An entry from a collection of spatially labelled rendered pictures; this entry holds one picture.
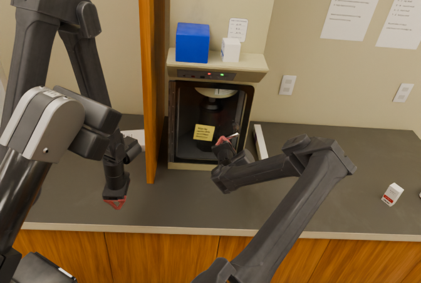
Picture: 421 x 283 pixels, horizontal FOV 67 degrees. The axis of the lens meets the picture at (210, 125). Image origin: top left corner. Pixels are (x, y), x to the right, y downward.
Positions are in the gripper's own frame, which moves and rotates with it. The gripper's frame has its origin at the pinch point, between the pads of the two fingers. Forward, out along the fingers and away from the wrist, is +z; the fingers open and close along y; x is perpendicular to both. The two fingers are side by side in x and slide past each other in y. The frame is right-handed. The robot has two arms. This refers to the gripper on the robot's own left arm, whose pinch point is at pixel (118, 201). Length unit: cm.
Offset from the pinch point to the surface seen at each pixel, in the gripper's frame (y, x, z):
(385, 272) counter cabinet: 4, -114, 49
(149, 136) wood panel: 23.2, -7.3, -9.3
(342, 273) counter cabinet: 4, -95, 51
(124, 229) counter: 2.0, 0.1, 18.0
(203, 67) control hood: 21, -25, -40
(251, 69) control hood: 21, -40, -40
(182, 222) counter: 4.3, -21.1, 16.1
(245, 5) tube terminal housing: 33, -37, -56
